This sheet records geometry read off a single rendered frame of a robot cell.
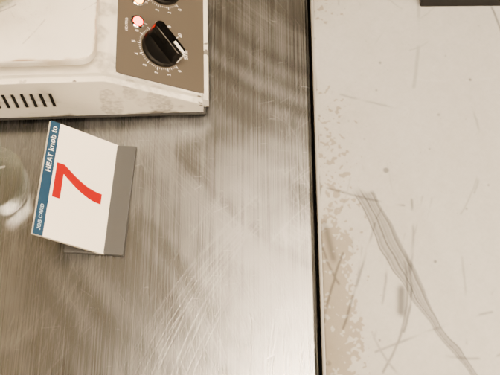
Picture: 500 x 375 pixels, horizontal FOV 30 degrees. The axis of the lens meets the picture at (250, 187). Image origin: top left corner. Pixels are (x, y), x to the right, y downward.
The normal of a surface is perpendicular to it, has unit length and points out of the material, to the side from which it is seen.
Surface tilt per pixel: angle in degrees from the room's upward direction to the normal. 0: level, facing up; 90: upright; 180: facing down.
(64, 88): 90
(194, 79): 30
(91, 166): 40
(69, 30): 0
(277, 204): 0
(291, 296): 0
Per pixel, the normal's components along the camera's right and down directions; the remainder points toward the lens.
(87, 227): 0.63, -0.27
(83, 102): 0.03, 0.92
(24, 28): -0.01, -0.39
